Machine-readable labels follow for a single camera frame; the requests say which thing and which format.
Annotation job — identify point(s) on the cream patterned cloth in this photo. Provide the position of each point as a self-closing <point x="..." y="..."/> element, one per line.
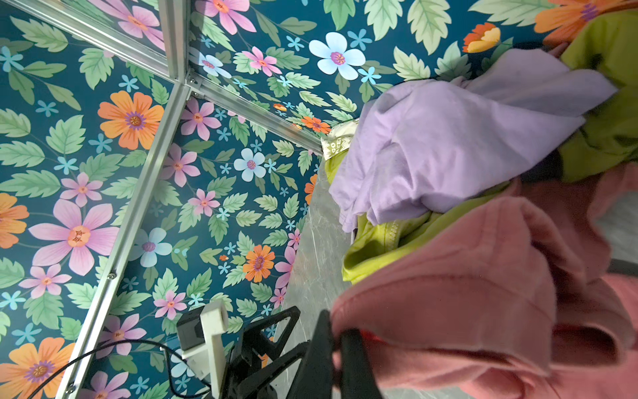
<point x="339" y="139"/>

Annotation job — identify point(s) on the pink cloth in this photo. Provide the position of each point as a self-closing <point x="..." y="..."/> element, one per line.
<point x="514" y="300"/>

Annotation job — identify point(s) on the olive green cloth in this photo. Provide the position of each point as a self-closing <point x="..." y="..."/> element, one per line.
<point x="598" y="90"/>

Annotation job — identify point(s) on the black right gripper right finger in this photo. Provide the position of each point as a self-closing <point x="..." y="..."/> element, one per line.
<point x="357" y="378"/>

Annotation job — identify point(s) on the lilac purple cloth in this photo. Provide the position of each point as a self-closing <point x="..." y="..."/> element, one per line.
<point x="448" y="144"/>

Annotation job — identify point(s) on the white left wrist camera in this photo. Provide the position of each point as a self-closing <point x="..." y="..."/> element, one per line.
<point x="200" y="338"/>

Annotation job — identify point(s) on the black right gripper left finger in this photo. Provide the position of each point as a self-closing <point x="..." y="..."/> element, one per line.
<point x="314" y="377"/>

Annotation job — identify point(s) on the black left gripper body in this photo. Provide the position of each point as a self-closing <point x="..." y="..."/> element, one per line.
<point x="231" y="376"/>

